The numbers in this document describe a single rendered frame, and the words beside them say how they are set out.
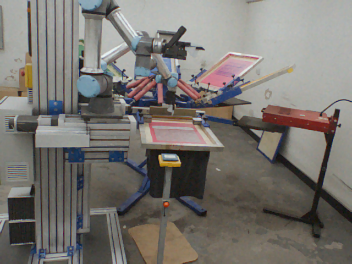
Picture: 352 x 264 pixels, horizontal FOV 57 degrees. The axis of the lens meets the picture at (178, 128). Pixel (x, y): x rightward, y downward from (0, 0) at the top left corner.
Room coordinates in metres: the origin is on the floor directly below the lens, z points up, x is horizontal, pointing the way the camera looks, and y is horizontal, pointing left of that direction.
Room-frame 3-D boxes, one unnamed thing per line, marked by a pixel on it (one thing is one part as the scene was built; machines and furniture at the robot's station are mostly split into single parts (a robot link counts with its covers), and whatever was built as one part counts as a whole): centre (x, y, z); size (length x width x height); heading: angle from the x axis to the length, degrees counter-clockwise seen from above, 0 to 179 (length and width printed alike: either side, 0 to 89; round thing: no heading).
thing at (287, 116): (3.08, -1.13, 1.06); 0.61 x 0.46 x 0.12; 70
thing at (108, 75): (1.81, 0.46, 1.42); 0.13 x 0.12 x 0.14; 172
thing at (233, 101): (3.99, -0.30, 0.91); 1.34 x 0.40 x 0.08; 130
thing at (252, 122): (3.34, -0.42, 0.91); 1.34 x 0.40 x 0.08; 70
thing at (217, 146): (2.52, 0.02, 0.97); 0.79 x 0.58 x 0.04; 10
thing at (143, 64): (1.67, 0.21, 1.55); 0.11 x 0.08 x 0.11; 172
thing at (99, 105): (1.82, 0.45, 1.31); 0.15 x 0.15 x 0.10
